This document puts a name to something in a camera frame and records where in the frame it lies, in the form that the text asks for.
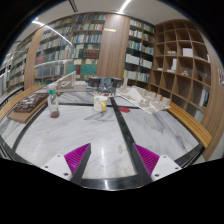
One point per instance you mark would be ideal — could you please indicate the red round coaster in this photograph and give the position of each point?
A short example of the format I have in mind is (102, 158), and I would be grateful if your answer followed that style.
(124, 109)

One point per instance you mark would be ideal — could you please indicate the white beige building model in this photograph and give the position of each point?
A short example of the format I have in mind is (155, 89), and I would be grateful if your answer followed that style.
(68, 83)

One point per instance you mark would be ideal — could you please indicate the right bookshelf with books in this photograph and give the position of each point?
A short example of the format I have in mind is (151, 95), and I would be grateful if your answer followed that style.
(139, 53)

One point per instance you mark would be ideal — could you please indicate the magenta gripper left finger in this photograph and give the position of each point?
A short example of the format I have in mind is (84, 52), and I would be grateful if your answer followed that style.
(70, 166)

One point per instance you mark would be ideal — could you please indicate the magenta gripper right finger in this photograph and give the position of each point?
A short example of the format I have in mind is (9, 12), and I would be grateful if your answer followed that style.
(155, 166)

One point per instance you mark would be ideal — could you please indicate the brown architectural model on board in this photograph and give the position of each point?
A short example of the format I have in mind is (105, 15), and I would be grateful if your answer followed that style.
(27, 107)

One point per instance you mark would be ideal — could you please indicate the clear plastic water bottle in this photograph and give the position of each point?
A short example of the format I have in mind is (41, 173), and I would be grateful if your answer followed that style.
(53, 104)

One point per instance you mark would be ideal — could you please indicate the wooden cubby shelf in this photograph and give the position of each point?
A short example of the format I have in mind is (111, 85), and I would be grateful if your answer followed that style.
(181, 66)

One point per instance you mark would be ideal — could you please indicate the dark grey building model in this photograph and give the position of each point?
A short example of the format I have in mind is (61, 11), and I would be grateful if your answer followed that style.
(107, 85)

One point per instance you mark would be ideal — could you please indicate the wooden bench right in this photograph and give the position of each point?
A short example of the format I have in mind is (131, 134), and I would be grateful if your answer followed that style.
(200, 132)

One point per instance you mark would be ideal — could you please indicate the large bookshelf with books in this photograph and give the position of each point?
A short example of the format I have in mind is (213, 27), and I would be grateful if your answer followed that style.
(70, 44)

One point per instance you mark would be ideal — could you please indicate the white mug yellow handle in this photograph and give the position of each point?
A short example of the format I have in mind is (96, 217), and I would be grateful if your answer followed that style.
(100, 103)

